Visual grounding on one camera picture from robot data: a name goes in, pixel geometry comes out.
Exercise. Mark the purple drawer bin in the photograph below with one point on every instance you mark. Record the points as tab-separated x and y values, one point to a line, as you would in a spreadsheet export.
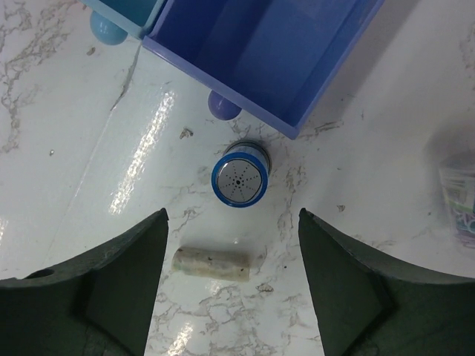
272	59

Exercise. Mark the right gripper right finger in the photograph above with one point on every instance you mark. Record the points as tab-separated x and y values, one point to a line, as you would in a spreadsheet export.
370	303

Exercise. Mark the cyan drawer bin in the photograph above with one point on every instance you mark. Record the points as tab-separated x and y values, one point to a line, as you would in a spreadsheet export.
112	21

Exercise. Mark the clear paperclip box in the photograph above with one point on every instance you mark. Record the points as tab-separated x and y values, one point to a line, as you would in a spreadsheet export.
456	173

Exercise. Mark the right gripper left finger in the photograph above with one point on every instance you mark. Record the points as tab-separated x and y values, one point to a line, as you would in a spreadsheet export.
99	302

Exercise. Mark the blue cap stamp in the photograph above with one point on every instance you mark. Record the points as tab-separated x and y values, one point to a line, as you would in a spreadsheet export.
241	176

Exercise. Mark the white chalk stick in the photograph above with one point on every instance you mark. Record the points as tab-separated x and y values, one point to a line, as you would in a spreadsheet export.
219	265

